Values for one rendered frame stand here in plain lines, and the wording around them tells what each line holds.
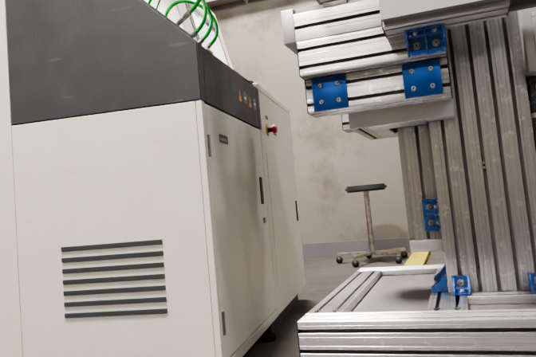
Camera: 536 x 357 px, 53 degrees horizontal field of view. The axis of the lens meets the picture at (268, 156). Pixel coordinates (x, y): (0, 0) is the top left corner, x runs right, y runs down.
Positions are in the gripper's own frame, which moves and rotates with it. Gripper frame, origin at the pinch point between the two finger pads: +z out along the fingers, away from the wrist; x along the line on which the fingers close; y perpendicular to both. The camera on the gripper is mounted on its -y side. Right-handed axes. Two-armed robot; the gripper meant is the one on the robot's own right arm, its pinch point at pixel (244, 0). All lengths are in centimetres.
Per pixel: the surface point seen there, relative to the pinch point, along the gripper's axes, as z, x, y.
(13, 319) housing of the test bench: 99, -47, -63
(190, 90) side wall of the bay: 41, -47, -6
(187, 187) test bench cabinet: 67, -47, -9
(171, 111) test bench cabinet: 46, -47, -12
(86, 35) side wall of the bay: 21, -47, -35
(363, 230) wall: 103, 277, 19
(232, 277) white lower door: 93, -33, -3
